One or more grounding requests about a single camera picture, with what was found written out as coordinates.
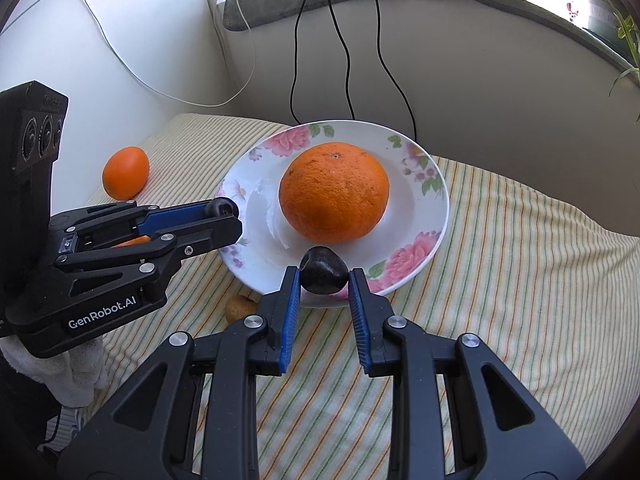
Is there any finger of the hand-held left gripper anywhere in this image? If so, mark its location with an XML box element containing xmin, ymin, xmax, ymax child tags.
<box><xmin>55</xmin><ymin>216</ymin><xmax>244</xmax><ymax>307</ymax></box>
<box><xmin>49</xmin><ymin>198</ymin><xmax>241</xmax><ymax>237</ymax></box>

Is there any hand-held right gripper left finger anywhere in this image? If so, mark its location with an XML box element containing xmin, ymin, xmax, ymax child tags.
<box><xmin>57</xmin><ymin>265</ymin><xmax>303</xmax><ymax>480</ymax></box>

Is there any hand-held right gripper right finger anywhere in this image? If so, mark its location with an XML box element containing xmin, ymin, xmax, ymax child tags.
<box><xmin>348</xmin><ymin>267</ymin><xmax>586</xmax><ymax>480</ymax></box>

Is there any brown kiwi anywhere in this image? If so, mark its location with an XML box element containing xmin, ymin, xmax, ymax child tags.
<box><xmin>224</xmin><ymin>294</ymin><xmax>258</xmax><ymax>324</ymax></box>

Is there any dark brown chestnut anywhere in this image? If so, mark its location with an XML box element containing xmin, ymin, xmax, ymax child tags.
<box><xmin>299</xmin><ymin>246</ymin><xmax>349</xmax><ymax>295</ymax></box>

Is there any smooth small orange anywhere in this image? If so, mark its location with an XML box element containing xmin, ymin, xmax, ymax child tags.
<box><xmin>102</xmin><ymin>146</ymin><xmax>150</xmax><ymax>201</ymax></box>

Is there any floral white plate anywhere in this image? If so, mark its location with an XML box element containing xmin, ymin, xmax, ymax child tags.
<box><xmin>216</xmin><ymin>120</ymin><xmax>450</xmax><ymax>309</ymax></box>

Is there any large orange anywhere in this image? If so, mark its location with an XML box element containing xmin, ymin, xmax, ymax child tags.
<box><xmin>279</xmin><ymin>142</ymin><xmax>391</xmax><ymax>244</ymax></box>

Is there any striped cloth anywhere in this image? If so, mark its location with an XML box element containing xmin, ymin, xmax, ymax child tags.
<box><xmin>75</xmin><ymin>112</ymin><xmax>640</xmax><ymax>473</ymax></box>

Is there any potted green plant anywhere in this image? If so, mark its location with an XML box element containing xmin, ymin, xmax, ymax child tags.
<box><xmin>564</xmin><ymin>0</ymin><xmax>640</xmax><ymax>122</ymax></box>

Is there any white cable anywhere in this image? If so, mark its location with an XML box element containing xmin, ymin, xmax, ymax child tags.
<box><xmin>75</xmin><ymin>0</ymin><xmax>261</xmax><ymax>108</ymax></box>

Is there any black cable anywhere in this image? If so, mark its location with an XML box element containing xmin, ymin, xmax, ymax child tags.
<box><xmin>326</xmin><ymin>0</ymin><xmax>357</xmax><ymax>122</ymax></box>
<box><xmin>371</xmin><ymin>0</ymin><xmax>420</xmax><ymax>142</ymax></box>
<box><xmin>288</xmin><ymin>0</ymin><xmax>321</xmax><ymax>127</ymax></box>

